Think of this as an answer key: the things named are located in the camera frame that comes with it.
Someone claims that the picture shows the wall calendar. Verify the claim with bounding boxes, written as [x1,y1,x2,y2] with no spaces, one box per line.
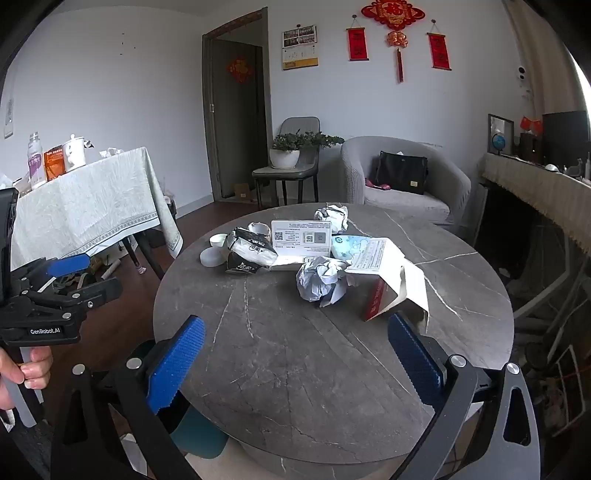
[281,25,320,71]

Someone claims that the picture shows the dark wooden box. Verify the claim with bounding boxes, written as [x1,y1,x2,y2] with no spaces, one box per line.
[521,133,543,163]

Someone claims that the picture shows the long desk with fringed cloth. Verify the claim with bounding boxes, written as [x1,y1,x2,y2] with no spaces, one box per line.
[482,152,591,256]

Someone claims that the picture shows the potted plant in white pot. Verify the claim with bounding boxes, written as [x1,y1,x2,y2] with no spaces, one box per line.
[269,130,346,169]

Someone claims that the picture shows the table with white tablecloth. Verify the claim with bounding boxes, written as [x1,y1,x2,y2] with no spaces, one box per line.
[0,147,184,282]

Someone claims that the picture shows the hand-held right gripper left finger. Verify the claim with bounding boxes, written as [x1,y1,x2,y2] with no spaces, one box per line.
[50,315,205,480]

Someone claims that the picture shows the grey armchair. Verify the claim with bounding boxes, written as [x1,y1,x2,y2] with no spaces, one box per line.
[341,136,472,224]

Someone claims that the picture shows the dark grey door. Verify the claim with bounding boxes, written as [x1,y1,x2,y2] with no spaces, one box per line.
[202,9,273,204]

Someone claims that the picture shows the black white packet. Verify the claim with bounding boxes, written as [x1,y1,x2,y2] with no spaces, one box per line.
[225,227,279,276]

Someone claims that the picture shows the white printed paper leaflet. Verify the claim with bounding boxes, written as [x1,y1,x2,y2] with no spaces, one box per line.
[345,237,387,274]

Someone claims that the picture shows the white paper ball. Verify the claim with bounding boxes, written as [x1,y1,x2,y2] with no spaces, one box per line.
[295,257,348,308]
[314,203,349,234]

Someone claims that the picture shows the red hanging wall scroll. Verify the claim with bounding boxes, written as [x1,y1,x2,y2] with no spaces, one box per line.
[426,21,452,71]
[346,16,370,62]

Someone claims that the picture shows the white labelled cardboard box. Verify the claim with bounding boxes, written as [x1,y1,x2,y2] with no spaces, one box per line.
[270,220,333,273]

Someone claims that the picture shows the grey dining chair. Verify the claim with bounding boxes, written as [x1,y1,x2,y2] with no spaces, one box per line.
[252,117,321,208]

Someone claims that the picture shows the red white cardboard carton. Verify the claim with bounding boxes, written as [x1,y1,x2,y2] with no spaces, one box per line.
[362,242,430,324]

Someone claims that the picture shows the black picture frame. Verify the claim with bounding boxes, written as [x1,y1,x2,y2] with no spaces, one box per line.
[488,113,515,155]

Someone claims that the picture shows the orange snack packet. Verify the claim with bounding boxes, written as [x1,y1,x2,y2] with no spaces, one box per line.
[44,147,66,182]

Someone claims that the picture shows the beige curtain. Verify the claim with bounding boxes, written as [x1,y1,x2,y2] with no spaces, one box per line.
[502,0,588,118]

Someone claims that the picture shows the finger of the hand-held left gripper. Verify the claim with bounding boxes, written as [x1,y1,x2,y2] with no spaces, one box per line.
[11,253,92,296]
[28,277,124,319]

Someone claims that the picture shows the dark teal trash bin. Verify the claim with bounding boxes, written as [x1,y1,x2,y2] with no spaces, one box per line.
[168,392,228,460]

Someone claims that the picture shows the person's left hand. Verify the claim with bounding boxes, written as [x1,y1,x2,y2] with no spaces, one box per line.
[0,344,52,411]

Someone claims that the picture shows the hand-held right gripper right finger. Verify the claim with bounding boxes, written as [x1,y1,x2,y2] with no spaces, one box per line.
[387,311,542,480]

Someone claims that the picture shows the round grey marble table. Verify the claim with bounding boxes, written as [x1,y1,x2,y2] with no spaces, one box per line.
[152,202,515,480]

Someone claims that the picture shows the white bottle with purple label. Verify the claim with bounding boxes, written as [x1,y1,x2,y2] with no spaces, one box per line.
[28,132,48,189]

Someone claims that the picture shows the translucent plastic lid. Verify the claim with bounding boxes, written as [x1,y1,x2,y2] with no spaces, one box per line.
[200,247,230,268]

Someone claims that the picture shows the red knot wall ornament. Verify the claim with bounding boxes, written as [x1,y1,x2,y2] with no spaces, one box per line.
[360,0,426,84]

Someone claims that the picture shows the white ceramic pot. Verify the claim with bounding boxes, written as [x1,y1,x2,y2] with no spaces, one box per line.
[61,135,95,174]

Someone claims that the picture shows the black monitor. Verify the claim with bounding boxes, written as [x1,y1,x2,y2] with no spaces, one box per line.
[542,110,591,169]

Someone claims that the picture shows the black handbag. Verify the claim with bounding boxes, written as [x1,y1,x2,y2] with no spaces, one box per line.
[374,150,428,196]

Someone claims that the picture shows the red paper door decoration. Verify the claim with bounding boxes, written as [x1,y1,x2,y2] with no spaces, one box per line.
[226,56,254,85]

